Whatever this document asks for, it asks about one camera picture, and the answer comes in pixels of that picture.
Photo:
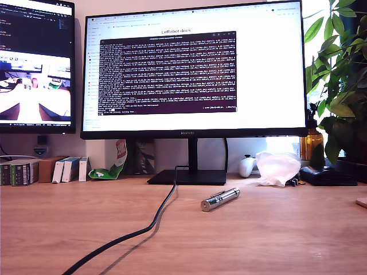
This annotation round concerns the metallic silver laser pointer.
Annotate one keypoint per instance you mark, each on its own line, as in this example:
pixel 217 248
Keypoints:
pixel 222 197

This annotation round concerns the black Huawei computer monitor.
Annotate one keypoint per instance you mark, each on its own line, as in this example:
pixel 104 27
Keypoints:
pixel 186 123

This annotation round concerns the dark patterned carton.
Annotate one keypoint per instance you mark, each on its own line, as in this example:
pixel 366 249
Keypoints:
pixel 144 157

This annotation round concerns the white game controller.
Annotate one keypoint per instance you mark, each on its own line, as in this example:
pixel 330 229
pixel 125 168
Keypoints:
pixel 246 169

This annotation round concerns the green snack bag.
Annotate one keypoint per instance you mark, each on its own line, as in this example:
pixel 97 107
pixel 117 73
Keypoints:
pixel 110 172

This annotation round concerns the translucent white plastic bag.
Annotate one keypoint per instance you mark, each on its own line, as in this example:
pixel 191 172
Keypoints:
pixel 278 169

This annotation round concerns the white blue carton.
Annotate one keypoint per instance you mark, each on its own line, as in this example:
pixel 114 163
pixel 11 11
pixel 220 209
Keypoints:
pixel 83 169
pixel 57 172
pixel 68 170

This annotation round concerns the black binder clip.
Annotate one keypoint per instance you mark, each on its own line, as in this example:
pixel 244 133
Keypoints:
pixel 294 182

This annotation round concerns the amber pump bottle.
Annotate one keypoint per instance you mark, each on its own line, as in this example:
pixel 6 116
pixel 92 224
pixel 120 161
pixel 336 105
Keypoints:
pixel 312 146

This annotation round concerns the brown cardboard box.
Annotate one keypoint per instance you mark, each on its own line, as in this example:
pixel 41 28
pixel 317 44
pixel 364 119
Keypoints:
pixel 47 170

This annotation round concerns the small black cube device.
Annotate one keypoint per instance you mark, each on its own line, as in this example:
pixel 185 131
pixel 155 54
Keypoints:
pixel 42 139

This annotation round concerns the blue shield badge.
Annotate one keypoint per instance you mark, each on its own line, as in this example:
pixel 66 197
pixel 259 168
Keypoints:
pixel 40 150

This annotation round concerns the black leather wallet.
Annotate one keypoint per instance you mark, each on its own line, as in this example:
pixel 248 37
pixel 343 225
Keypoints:
pixel 324 177

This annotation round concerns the green box with barcode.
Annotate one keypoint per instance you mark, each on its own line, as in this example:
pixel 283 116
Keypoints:
pixel 24 173

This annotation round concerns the green leafy houseplant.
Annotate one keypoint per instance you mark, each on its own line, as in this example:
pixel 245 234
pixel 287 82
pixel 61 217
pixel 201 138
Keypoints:
pixel 341 86

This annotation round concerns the black plant pot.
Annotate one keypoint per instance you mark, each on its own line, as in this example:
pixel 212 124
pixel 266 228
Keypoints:
pixel 355 169

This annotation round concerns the dark green box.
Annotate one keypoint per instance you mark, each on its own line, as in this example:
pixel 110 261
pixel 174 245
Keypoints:
pixel 5 174

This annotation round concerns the pink flat object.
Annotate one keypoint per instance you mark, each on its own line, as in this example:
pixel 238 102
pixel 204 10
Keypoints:
pixel 362 202

